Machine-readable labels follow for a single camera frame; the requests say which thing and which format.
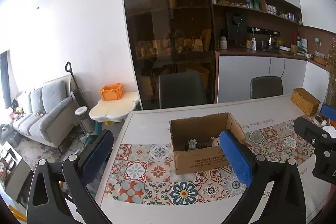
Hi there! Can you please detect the blue white cat figurine keychain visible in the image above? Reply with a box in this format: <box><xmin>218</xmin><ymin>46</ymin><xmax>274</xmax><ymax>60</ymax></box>
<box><xmin>188</xmin><ymin>139</ymin><xmax>198</xmax><ymax>150</ymax></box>

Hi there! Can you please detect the black power adapter with cable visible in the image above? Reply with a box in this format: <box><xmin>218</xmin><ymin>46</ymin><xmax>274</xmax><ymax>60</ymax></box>
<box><xmin>197</xmin><ymin>142</ymin><xmax>212</xmax><ymax>149</ymax></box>

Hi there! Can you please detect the dried flower bouquet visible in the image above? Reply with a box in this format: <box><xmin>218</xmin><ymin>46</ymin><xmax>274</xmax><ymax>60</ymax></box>
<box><xmin>325</xmin><ymin>38</ymin><xmax>336</xmax><ymax>108</ymax></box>

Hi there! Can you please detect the woven yellow tissue box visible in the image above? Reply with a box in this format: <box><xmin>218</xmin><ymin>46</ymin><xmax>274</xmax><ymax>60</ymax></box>
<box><xmin>291</xmin><ymin>88</ymin><xmax>321</xmax><ymax>117</ymax></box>

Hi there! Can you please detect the dark chair right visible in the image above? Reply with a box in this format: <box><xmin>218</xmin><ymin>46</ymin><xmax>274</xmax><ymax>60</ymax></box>
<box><xmin>250</xmin><ymin>76</ymin><xmax>283</xmax><ymax>99</ymax></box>

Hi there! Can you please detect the grey sofa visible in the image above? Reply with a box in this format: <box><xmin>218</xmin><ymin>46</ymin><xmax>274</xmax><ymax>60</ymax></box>
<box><xmin>13</xmin><ymin>75</ymin><xmax>78</xmax><ymax>148</ymax></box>

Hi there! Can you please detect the white cylindrical air purifier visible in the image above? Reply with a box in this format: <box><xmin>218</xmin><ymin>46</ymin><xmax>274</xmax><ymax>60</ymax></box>
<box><xmin>75</xmin><ymin>106</ymin><xmax>95</xmax><ymax>135</ymax></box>

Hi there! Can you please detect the patterned tile table mat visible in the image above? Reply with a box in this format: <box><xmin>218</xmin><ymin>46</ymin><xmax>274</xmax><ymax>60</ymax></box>
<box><xmin>103</xmin><ymin>120</ymin><xmax>313</xmax><ymax>206</ymax></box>

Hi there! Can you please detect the black stick vacuum cleaner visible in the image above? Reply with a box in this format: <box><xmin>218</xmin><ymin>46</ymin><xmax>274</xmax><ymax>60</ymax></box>
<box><xmin>65</xmin><ymin>61</ymin><xmax>89</xmax><ymax>108</ymax></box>

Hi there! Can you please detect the cream flower shaped kids table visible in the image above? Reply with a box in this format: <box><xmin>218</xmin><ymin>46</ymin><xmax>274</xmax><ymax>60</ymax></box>
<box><xmin>89</xmin><ymin>92</ymin><xmax>139</xmax><ymax>123</ymax></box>

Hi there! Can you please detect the white cabinet with wooden counter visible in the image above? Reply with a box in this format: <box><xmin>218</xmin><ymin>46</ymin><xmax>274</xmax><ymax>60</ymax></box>
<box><xmin>215</xmin><ymin>49</ymin><xmax>329</xmax><ymax>103</ymax></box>

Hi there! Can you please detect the brown cardboard box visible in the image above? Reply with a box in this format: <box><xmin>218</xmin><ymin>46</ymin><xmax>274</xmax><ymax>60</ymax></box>
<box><xmin>170</xmin><ymin>113</ymin><xmax>245</xmax><ymax>174</ymax></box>

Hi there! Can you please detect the orange plastic crate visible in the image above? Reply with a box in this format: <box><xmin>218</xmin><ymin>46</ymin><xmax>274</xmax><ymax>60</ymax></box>
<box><xmin>100</xmin><ymin>83</ymin><xmax>124</xmax><ymax>101</ymax></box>

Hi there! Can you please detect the dark chair near cabinet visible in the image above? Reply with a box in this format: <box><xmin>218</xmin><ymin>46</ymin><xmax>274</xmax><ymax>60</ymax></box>
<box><xmin>158</xmin><ymin>71</ymin><xmax>207</xmax><ymax>109</ymax></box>

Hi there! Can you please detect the dark glass display cabinet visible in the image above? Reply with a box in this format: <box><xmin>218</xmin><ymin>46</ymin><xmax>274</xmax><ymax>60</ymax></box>
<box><xmin>123</xmin><ymin>0</ymin><xmax>215</xmax><ymax>110</ymax></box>

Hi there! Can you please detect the black wall appliance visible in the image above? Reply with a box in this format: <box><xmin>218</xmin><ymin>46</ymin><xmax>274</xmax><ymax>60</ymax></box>
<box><xmin>227</xmin><ymin>11</ymin><xmax>247</xmax><ymax>45</ymax></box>

